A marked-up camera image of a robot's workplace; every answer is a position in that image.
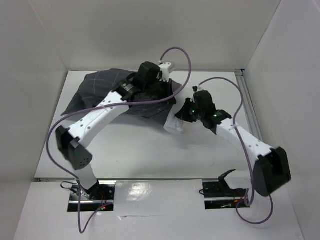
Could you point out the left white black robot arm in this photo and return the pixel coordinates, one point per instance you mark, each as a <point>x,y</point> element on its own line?
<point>73,141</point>

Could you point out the aluminium rail at table edge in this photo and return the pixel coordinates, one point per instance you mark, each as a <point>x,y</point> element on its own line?
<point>248,105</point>

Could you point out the white pillow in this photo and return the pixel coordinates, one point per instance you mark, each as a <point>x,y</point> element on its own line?
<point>173,125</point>

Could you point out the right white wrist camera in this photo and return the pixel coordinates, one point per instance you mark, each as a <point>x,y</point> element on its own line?
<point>196,89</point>

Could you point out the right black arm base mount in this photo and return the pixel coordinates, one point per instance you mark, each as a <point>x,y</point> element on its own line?
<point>218,195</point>

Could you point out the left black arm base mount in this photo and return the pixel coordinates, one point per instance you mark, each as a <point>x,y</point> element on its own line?
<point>102,199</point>

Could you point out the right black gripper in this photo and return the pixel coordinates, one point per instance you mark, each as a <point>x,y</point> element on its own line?
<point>188,110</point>

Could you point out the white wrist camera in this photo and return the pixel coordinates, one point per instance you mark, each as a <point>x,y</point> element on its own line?
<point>196,89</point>
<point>166,68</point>

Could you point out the dark grey checked pillowcase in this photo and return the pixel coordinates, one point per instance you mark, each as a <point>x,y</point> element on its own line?
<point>96,86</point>

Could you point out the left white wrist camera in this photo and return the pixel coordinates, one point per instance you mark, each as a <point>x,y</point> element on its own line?
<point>166,68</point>

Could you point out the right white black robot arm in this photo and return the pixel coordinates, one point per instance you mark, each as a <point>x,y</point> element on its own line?
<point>271,168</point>

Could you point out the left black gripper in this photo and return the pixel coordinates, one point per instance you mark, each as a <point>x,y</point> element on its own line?
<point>168,86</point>

